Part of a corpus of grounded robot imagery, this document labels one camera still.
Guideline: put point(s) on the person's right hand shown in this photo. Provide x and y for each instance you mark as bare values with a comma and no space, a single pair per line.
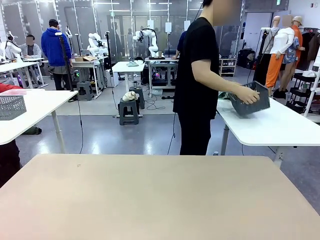
247,96

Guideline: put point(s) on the dark grey plastic basket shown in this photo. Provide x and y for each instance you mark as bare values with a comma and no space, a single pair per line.
250,110

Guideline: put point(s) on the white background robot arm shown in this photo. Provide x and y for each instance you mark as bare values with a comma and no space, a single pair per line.
93,48
11,48
152,47

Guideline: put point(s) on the person's right forearm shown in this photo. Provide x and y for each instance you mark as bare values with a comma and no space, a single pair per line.
220,86

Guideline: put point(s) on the light grey plastic basket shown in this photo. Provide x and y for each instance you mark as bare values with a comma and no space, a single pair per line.
12,107

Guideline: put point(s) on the wooden shoe shelf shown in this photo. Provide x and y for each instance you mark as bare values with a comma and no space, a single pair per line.
228,67

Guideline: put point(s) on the mannequin in orange trousers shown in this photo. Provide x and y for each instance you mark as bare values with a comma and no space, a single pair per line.
273,72

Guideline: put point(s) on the black suitcase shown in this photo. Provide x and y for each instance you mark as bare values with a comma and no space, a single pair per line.
243,58

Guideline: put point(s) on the black utility cart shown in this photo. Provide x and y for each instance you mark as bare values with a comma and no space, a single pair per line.
300,92

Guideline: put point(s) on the person in black t-shirt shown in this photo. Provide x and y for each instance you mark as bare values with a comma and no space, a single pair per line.
185,100

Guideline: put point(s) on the small can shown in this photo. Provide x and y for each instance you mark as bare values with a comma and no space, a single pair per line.
215,153

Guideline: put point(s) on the mannequin in white top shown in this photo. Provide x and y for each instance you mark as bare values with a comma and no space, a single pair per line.
282,40

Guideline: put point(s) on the clothes rack with dark garments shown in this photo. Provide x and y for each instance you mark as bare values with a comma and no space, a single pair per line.
306,50

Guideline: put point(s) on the mannequin in orange shirt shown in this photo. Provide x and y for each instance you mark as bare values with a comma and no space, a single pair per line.
296,31

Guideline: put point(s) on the person in navy jacket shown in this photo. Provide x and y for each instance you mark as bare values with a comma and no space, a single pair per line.
181,43

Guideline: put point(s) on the black framed workbench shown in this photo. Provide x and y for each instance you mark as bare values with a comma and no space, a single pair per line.
160,60

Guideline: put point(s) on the grey plastic stool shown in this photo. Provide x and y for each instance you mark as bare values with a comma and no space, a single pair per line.
85,86
140,97
128,106

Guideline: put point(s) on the beige bundled cloth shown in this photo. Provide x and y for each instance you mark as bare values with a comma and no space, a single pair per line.
129,96

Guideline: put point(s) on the white background desk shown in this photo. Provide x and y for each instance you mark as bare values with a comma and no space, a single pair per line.
125,68

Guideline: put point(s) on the cardboard box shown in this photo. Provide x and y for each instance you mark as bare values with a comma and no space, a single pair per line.
80,59

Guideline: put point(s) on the black tripod pole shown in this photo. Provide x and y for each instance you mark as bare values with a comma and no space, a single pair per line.
70,82

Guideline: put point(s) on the person in blue hoodie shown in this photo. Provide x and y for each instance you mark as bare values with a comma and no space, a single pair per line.
53,50

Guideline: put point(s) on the dark green bag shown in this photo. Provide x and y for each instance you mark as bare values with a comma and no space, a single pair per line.
32,130

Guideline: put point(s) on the seated person in grey top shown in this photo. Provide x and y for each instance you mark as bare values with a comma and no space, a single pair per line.
31,51

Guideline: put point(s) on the white stand frame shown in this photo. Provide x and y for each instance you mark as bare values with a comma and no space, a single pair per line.
315,90

